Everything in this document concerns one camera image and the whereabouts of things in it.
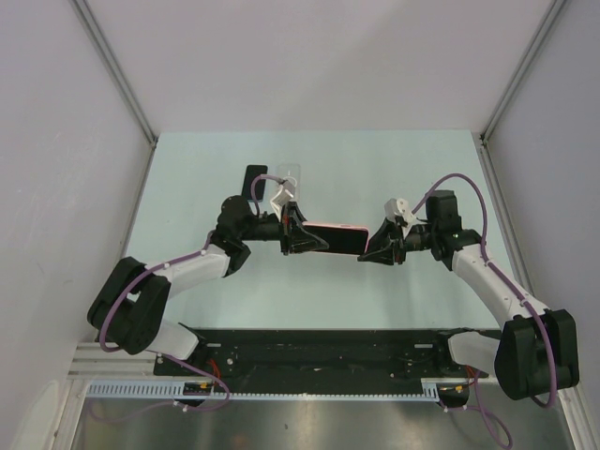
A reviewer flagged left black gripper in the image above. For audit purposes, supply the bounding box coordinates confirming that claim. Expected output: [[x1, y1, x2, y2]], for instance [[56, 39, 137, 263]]
[[239, 202, 328, 256]]

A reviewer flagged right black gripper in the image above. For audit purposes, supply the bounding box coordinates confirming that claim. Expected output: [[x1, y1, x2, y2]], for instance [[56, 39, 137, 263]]
[[357, 217, 437, 266]]

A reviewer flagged pink cased phone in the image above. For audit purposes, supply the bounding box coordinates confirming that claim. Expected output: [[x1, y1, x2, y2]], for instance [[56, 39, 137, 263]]
[[303, 222, 369, 256]]

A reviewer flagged clear phone case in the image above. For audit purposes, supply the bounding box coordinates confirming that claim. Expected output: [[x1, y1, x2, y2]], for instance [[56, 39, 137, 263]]
[[276, 163, 301, 189]]

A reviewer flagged black phone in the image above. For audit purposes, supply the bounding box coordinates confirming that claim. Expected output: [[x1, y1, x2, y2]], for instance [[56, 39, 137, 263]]
[[241, 164, 268, 203]]

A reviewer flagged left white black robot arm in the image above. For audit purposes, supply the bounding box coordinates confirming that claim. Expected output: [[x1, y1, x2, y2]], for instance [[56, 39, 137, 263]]
[[87, 196, 328, 375]]

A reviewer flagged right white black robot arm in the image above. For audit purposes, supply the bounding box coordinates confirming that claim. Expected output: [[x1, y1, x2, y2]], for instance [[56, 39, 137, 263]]
[[358, 190, 579, 400]]

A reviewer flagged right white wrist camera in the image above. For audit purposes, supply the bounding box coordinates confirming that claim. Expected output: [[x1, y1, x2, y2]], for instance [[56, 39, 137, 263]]
[[384, 198, 420, 232]]

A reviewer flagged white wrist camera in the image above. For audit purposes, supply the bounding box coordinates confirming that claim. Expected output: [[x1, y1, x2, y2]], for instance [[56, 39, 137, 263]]
[[384, 198, 420, 232], [270, 175, 298, 218]]

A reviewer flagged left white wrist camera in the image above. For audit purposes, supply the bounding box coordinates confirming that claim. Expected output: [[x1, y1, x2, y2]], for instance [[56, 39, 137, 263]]
[[270, 175, 298, 218]]

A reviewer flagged right aluminium corner post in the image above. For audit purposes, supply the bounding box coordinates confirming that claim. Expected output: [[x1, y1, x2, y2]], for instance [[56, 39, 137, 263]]
[[478, 0, 571, 142]]

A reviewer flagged aluminium corner post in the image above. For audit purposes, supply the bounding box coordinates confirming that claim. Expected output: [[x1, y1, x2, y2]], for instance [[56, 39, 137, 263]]
[[478, 0, 571, 142], [69, 0, 158, 149]]

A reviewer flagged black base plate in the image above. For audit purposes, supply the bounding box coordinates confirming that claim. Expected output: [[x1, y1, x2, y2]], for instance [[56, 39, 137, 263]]
[[185, 328, 468, 378]]

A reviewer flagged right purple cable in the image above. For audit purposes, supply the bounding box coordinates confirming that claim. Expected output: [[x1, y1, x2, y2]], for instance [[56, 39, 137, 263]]
[[412, 172, 559, 446]]

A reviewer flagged purple cable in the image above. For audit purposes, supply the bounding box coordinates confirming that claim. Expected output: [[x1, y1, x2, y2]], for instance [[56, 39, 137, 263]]
[[88, 173, 292, 426], [412, 172, 559, 446]]

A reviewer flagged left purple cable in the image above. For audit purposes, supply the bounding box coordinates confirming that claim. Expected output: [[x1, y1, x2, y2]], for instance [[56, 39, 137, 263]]
[[88, 173, 292, 426]]

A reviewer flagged white slotted cable duct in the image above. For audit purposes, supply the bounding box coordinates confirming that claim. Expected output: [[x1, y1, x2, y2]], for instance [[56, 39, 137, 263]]
[[86, 379, 444, 400]]

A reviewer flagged aluminium frame rail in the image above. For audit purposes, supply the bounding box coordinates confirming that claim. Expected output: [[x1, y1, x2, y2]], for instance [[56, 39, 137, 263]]
[[67, 341, 580, 388]]

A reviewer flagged left aluminium corner post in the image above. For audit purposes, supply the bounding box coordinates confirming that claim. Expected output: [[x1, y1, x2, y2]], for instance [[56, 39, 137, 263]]
[[69, 0, 158, 149]]

